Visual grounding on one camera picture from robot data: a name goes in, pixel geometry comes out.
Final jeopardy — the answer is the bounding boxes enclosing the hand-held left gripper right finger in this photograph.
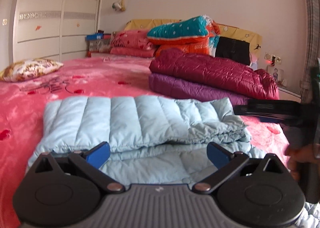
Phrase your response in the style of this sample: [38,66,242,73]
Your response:
[192,142,288,193]

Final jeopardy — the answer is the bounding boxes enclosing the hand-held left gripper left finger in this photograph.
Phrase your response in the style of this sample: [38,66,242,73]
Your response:
[32,141,125,193]

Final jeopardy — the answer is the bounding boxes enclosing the person's right hand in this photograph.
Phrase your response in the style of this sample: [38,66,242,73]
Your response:
[285,144,320,181]

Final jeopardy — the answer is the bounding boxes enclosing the yellow headboard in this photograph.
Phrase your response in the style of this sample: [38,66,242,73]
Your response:
[124,19,263,71]

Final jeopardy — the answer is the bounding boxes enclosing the purple down jacket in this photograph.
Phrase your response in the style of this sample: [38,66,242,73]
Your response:
[148,73,250,106]

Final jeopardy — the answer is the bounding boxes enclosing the light blue down jacket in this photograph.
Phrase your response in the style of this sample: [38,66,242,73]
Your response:
[27,95,320,228]

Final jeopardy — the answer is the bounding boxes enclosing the white wall socket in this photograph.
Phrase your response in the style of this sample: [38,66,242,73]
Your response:
[264,52,283,64]

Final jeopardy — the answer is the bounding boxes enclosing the small photo frame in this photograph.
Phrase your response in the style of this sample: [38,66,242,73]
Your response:
[267,65,285,83]

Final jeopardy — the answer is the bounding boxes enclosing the black cloth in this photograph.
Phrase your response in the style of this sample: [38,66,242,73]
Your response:
[215,36,251,66]

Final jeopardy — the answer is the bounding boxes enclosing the maroon down jacket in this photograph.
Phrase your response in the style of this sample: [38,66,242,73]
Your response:
[149,48,280,100]

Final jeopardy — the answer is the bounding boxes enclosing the teal and orange dotted quilt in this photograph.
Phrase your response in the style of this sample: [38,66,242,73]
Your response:
[147,14,221,57]

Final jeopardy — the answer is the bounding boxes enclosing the hanging wall ornament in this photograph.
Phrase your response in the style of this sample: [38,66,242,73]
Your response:
[112,0,127,13]

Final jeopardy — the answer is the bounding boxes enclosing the pink folded pillows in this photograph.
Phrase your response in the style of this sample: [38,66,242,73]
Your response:
[110,30,158,58]

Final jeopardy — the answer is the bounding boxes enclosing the grey curtain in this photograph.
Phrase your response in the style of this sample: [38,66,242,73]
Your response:
[300,0,320,103]

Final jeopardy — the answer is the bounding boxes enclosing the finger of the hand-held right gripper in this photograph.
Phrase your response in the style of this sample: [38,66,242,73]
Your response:
[246,99,304,115]
[234,105,304,126]

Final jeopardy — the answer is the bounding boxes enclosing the floral patterned pillow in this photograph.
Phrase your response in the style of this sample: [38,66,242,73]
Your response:
[0,58,64,82]

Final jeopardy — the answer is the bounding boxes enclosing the pink heart-print bedspread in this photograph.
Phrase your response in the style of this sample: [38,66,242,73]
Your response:
[0,56,290,228]

